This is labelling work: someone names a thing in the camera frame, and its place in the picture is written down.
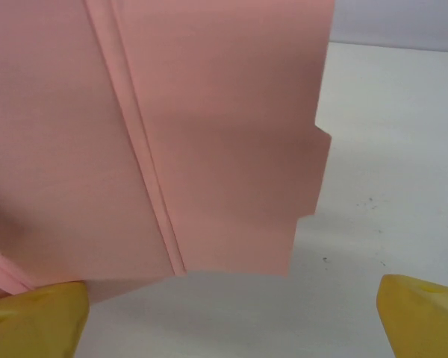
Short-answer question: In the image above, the pink paper box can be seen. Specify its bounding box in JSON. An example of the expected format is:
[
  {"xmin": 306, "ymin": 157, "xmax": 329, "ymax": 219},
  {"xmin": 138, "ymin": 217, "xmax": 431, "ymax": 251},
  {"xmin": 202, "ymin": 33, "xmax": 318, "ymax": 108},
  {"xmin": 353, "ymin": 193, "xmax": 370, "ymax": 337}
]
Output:
[{"xmin": 0, "ymin": 0, "xmax": 337, "ymax": 304}]

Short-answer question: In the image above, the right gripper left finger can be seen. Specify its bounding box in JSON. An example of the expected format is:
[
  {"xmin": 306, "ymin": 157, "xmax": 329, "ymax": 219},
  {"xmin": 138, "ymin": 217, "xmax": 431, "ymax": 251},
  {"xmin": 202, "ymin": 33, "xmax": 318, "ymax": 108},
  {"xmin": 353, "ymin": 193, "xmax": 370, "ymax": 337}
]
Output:
[{"xmin": 0, "ymin": 280, "xmax": 91, "ymax": 358}]

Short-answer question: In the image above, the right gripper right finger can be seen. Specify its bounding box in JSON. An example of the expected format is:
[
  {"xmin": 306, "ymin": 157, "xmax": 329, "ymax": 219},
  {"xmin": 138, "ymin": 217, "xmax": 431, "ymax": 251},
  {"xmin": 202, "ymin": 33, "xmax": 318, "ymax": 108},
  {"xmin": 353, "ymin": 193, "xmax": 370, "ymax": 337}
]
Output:
[{"xmin": 376, "ymin": 274, "xmax": 448, "ymax": 358}]

